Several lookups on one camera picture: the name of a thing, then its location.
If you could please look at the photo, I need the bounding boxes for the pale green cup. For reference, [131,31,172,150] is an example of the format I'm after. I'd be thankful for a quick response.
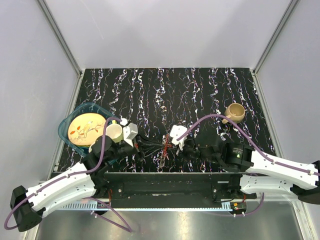
[105,123,124,143]

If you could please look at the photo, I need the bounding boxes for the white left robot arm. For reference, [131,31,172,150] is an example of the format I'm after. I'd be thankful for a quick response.
[9,135,163,232]

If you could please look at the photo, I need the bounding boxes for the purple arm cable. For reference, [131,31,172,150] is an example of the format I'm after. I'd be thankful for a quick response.
[3,116,125,231]
[176,114,320,177]

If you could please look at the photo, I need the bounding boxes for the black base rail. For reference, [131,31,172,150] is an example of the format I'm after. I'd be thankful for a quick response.
[93,172,245,209]

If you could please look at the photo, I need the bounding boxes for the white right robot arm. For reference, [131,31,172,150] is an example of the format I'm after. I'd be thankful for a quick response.
[177,137,320,205]

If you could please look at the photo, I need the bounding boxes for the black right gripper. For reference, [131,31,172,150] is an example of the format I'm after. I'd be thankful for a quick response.
[169,136,220,164]

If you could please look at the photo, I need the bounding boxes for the beige ceramic mug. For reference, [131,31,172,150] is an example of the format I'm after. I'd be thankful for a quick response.
[224,103,246,124]

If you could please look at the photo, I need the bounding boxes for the teal plastic bin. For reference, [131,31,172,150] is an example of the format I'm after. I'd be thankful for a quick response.
[57,102,114,157]

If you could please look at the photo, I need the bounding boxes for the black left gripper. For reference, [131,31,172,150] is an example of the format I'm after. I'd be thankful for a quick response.
[106,130,164,161]

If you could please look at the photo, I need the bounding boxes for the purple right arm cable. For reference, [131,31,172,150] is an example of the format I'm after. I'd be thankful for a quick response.
[176,114,320,177]

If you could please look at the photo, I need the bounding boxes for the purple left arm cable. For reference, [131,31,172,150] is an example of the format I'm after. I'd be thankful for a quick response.
[3,116,125,231]

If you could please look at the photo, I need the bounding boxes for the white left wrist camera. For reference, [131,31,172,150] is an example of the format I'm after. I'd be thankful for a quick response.
[120,118,138,147]

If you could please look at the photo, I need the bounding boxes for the cream floral plate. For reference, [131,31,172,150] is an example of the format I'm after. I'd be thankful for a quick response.
[67,113,106,147]

